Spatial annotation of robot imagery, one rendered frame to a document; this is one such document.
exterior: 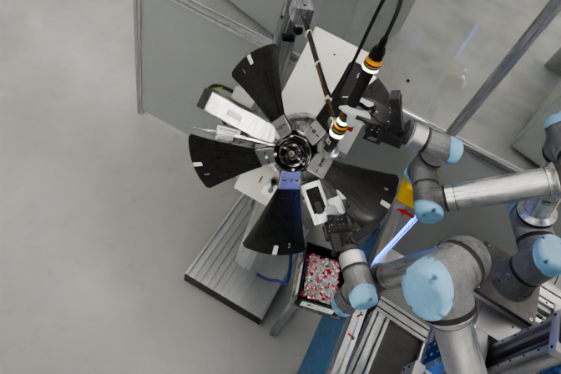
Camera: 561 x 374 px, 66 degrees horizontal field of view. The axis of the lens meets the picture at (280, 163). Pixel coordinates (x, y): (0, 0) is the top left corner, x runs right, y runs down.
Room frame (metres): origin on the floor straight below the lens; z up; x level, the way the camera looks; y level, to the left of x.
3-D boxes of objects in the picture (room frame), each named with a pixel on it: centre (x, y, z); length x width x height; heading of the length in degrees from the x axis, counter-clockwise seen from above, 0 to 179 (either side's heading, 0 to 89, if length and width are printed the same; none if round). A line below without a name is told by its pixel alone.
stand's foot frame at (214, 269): (1.17, -0.03, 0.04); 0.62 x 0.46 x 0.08; 170
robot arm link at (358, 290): (0.59, -0.33, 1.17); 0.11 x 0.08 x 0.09; 27
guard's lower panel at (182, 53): (1.66, -0.25, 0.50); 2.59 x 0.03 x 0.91; 80
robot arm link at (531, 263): (0.90, -0.88, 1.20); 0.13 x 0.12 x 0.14; 10
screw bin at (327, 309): (0.75, -0.29, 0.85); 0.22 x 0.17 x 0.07; 5
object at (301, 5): (1.51, 0.14, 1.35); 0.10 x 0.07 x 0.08; 25
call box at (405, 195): (1.18, -0.53, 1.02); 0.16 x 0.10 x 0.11; 170
